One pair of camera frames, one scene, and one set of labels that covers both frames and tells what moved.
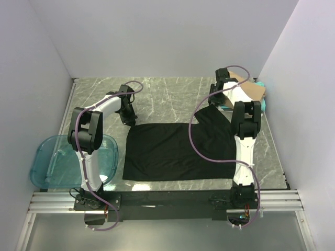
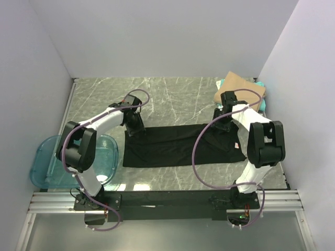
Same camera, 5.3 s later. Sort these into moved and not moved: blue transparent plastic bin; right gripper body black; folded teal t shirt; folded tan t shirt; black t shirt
Moved: black t shirt; right gripper body black
Not moved: blue transparent plastic bin; folded teal t shirt; folded tan t shirt
